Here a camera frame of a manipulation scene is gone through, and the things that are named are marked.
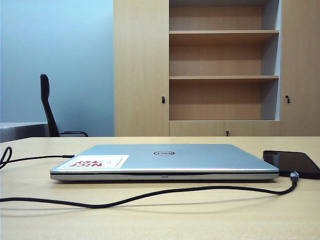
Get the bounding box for black smartphone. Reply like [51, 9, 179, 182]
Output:
[262, 149, 320, 180]

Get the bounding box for black charging cable silver plug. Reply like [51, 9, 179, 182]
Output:
[0, 146, 301, 209]

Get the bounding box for black office chair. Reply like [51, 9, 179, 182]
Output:
[39, 73, 89, 138]

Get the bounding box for white sticker with red letters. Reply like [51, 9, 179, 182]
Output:
[61, 154, 130, 170]

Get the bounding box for silver Dell laptop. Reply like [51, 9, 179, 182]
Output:
[49, 143, 280, 181]

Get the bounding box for light wooden shelf cabinet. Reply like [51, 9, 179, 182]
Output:
[112, 0, 320, 137]

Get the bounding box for grey desk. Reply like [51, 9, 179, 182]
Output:
[0, 121, 50, 144]

